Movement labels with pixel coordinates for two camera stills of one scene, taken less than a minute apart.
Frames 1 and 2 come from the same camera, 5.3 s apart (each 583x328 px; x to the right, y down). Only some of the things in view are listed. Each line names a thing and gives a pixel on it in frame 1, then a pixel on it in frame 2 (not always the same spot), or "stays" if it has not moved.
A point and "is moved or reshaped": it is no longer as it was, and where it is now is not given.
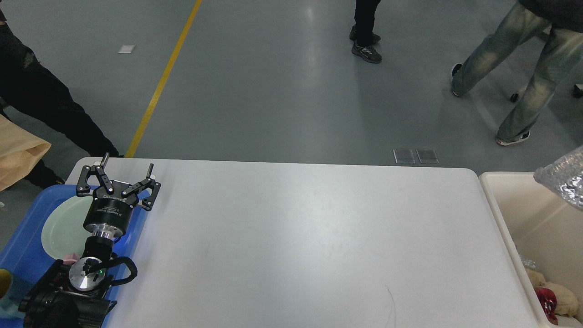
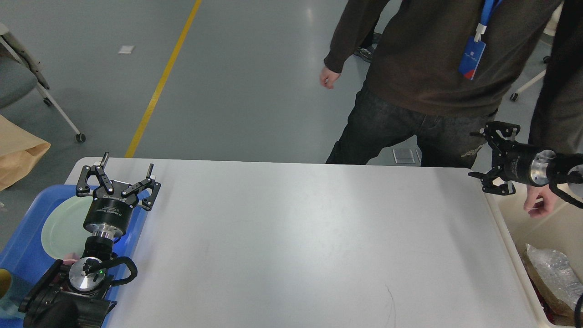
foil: (565, 177) is moved or reshaped
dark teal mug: (12, 289) stays
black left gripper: (110, 213) stays
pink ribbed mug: (69, 259) stays
